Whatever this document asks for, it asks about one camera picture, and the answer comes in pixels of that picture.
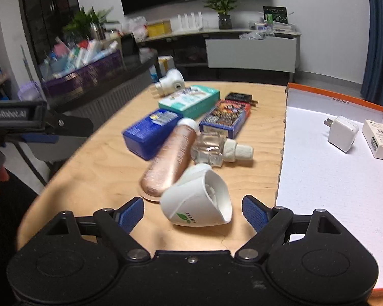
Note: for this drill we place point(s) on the teal and white box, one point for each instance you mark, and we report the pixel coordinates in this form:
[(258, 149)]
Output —
[(191, 102)]

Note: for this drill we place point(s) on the colourful card box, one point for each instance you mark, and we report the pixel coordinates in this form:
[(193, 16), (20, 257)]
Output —
[(226, 118)]

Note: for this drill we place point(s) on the clear glass refill bottle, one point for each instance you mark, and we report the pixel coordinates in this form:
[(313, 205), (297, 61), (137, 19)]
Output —
[(214, 149)]

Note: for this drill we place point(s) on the cardboard box on floor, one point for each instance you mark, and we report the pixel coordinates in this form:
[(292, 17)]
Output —
[(166, 63)]

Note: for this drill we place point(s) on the potted green plant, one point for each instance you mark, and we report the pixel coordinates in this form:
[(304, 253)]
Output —
[(223, 9)]

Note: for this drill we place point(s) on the white tv console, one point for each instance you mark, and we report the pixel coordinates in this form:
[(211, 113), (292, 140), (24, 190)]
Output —
[(224, 49)]

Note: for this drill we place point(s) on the white plastic bag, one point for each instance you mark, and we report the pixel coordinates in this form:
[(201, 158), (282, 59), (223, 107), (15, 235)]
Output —
[(137, 27)]

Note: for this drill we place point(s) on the purple basket of items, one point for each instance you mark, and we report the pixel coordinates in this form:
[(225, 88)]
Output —
[(93, 66)]

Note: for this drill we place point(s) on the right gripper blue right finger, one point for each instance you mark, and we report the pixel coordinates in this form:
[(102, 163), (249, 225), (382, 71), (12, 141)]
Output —
[(255, 212)]

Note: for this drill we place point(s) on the white usb charger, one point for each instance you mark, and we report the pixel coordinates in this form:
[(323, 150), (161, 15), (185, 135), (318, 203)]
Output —
[(342, 133)]

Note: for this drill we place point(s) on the yellow box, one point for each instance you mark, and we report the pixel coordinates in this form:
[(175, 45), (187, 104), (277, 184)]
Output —
[(159, 28)]

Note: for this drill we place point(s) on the left potted plant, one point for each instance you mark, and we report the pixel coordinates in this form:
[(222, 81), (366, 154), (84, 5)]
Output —
[(80, 25)]

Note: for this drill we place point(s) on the white router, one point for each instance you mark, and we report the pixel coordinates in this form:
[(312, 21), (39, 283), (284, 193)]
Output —
[(188, 22)]

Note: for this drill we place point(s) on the orange rimmed white tray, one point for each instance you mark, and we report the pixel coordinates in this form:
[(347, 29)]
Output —
[(317, 175)]

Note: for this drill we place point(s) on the black green sign card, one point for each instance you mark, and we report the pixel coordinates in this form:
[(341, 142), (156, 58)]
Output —
[(275, 14)]

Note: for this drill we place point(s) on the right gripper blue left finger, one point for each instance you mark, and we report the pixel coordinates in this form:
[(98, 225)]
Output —
[(130, 214)]

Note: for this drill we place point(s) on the small black box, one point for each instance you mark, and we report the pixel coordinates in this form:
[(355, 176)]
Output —
[(241, 97)]

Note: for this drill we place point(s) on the dark side counter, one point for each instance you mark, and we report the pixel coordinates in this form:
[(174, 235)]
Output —
[(99, 103)]

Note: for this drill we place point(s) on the rose gold bottle white cap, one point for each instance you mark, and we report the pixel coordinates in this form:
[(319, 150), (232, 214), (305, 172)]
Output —
[(170, 162)]

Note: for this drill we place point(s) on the small white carton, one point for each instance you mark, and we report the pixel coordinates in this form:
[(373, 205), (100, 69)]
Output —
[(373, 134)]

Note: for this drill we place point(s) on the white plug-in diffuser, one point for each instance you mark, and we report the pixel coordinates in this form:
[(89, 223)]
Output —
[(173, 81)]

